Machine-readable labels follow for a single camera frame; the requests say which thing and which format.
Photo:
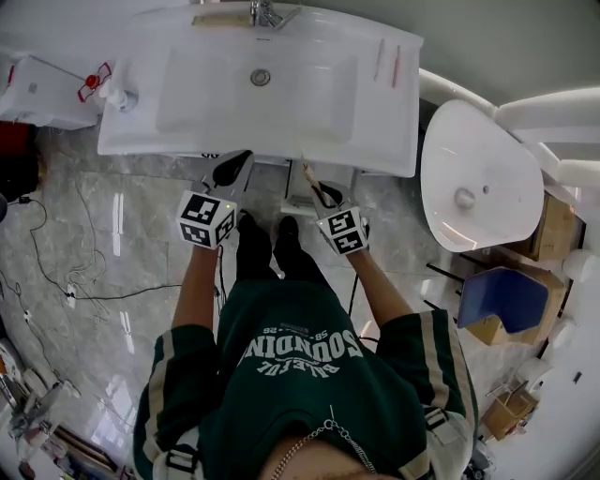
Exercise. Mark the white oval basin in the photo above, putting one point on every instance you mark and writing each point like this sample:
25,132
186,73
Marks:
478,173

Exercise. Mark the white foam roll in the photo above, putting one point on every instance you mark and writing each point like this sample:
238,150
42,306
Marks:
581,265

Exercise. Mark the chrome faucet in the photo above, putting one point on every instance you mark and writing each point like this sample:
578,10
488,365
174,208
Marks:
269,16

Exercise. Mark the metal sink drain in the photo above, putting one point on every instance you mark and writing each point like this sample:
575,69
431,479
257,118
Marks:
260,77

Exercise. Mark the white ceramic sink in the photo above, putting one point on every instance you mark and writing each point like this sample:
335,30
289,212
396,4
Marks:
262,126

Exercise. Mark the large cardboard box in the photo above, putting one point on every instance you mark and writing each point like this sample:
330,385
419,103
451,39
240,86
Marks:
555,286

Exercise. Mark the person's left forearm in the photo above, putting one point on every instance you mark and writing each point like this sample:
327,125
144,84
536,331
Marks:
194,286

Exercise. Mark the green printed shirt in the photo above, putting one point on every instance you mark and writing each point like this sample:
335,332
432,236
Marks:
300,375

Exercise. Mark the black bag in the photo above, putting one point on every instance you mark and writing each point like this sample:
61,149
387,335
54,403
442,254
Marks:
16,159

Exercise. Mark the small cardboard box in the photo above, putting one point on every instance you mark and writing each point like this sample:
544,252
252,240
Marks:
508,412

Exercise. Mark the pink toothbrush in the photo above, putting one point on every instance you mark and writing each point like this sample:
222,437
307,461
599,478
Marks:
378,61

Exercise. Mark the blue plastic seat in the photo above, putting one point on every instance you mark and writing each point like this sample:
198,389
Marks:
501,300

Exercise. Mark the white drawer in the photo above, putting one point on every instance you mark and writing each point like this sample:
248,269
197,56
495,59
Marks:
295,187

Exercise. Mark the white sink cabinet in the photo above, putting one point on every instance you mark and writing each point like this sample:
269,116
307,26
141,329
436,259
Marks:
272,161

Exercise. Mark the person's right leg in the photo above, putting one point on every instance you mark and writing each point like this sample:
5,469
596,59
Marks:
295,253

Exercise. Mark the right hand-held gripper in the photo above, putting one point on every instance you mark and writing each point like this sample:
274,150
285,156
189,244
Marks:
344,229

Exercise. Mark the person's left leg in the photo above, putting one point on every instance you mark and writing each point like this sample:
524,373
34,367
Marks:
253,253

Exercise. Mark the tall cardboard box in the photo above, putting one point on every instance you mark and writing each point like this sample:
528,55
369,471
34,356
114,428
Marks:
555,229

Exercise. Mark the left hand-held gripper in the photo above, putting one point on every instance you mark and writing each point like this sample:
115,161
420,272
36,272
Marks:
201,218

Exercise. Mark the person's leg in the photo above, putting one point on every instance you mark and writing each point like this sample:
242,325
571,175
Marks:
253,253
295,253

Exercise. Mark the white padded tube frame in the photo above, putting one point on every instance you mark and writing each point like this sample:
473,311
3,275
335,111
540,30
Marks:
539,117

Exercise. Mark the stack of framed boards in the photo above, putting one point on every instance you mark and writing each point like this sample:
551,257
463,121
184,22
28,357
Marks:
84,447

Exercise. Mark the person's right forearm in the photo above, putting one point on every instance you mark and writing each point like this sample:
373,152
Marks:
379,290

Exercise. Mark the wooden stick item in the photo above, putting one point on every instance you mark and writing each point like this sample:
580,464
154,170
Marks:
309,174

